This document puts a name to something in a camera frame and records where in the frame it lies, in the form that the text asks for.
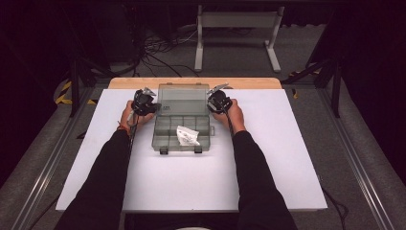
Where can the black metal stand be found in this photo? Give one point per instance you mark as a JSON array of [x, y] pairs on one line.
[[75, 86], [335, 86]]

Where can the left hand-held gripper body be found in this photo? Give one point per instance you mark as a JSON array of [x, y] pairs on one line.
[[143, 101]]

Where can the grey translucent plastic compartment box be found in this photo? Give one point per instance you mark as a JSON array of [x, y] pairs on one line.
[[181, 127]]

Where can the aluminium floor rail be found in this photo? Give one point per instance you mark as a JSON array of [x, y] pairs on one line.
[[354, 159], [48, 159]]

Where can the person's right hand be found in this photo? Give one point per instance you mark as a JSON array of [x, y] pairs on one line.
[[234, 116]]

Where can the wooden table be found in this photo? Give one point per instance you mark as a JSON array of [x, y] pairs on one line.
[[255, 83]]

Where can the small clear parts bag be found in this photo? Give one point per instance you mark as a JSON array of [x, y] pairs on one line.
[[187, 135]]

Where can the yellow black hazard tape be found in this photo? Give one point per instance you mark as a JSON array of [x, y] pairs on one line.
[[65, 91], [295, 92]]

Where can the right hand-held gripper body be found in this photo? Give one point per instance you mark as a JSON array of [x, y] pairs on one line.
[[218, 100]]

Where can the person's left hand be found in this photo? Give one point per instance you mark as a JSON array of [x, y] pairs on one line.
[[127, 116]]

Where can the white metal table frame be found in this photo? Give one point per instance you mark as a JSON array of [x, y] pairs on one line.
[[237, 20]]

